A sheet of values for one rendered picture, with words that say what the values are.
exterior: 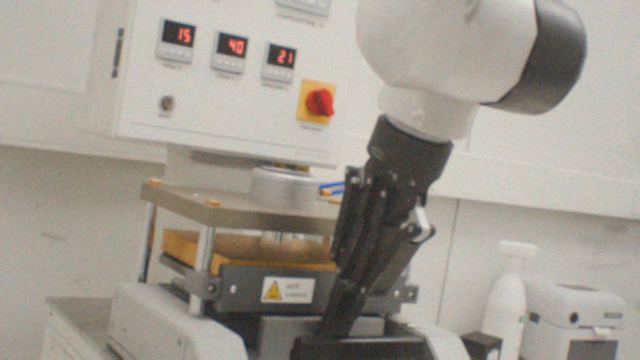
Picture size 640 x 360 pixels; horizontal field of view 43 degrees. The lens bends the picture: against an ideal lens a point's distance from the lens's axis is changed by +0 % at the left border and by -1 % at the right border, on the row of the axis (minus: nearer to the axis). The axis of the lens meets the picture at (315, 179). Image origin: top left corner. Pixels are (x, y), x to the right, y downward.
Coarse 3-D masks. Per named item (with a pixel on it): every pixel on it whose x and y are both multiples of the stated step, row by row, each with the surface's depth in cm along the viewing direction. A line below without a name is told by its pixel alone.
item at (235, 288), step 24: (192, 288) 78; (216, 288) 78; (240, 288) 79; (264, 288) 80; (288, 288) 82; (312, 288) 84; (408, 288) 91; (264, 312) 81; (288, 312) 82; (312, 312) 84; (384, 312) 89
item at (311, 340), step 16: (304, 336) 74; (320, 336) 75; (336, 336) 76; (352, 336) 77; (368, 336) 78; (384, 336) 79; (400, 336) 80; (416, 336) 81; (304, 352) 73; (320, 352) 74; (336, 352) 75; (352, 352) 76; (368, 352) 77; (384, 352) 78; (400, 352) 79; (416, 352) 80
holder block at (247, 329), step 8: (168, 288) 92; (176, 296) 90; (184, 296) 89; (208, 312) 84; (216, 320) 81; (224, 320) 81; (232, 320) 82; (240, 320) 82; (248, 320) 83; (256, 320) 84; (232, 328) 81; (240, 328) 82; (248, 328) 82; (256, 328) 83; (240, 336) 82; (248, 336) 83; (256, 336) 83; (248, 344) 83; (256, 344) 83
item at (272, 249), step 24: (168, 240) 92; (192, 240) 88; (216, 240) 91; (240, 240) 94; (264, 240) 91; (288, 240) 92; (312, 240) 105; (168, 264) 92; (192, 264) 87; (216, 264) 82; (240, 264) 81; (264, 264) 82; (288, 264) 84; (312, 264) 86
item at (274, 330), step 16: (272, 320) 79; (288, 320) 80; (304, 320) 81; (368, 320) 86; (384, 320) 87; (272, 336) 79; (288, 336) 80; (256, 352) 79; (272, 352) 79; (288, 352) 80
